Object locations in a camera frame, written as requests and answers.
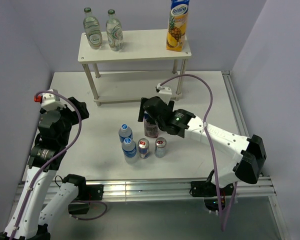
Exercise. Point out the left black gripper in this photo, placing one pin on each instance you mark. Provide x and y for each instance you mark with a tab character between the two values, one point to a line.
73	114

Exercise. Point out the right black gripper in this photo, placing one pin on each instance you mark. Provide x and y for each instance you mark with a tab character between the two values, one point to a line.
141	116

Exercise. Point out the purple juice carton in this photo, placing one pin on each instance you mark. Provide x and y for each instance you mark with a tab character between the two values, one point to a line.
151	128

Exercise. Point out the plastic water bottle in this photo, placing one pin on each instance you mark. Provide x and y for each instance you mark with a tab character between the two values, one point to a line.
125	132
129	149

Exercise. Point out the pineapple juice carton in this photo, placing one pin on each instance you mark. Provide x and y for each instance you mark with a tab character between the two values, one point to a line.
177	25

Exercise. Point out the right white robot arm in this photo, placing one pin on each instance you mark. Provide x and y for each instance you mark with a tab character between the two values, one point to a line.
247	154

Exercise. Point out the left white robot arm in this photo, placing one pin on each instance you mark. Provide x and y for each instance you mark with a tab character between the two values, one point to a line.
31	220

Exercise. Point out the white two-tier shelf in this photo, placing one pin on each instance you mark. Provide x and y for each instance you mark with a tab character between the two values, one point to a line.
130	86

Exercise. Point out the blue red energy can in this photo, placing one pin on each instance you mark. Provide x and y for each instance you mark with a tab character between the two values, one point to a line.
143	148

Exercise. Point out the silver energy can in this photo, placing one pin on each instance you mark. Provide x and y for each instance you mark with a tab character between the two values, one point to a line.
160	147

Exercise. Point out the right glass water bottle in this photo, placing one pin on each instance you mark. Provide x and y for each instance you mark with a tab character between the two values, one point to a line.
114	31

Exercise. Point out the glass water bottle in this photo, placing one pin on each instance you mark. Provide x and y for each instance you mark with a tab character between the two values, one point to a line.
114	31
92	29

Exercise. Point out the left glass water bottle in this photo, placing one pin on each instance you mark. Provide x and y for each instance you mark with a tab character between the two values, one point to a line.
92	29

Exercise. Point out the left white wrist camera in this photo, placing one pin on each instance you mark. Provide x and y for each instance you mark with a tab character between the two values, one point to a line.
49	102

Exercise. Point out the aluminium frame rail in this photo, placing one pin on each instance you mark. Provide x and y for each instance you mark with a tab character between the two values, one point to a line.
178	189

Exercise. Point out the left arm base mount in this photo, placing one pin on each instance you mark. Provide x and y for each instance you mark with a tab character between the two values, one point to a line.
92	192

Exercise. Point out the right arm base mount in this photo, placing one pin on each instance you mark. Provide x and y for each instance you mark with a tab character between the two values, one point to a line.
206	189

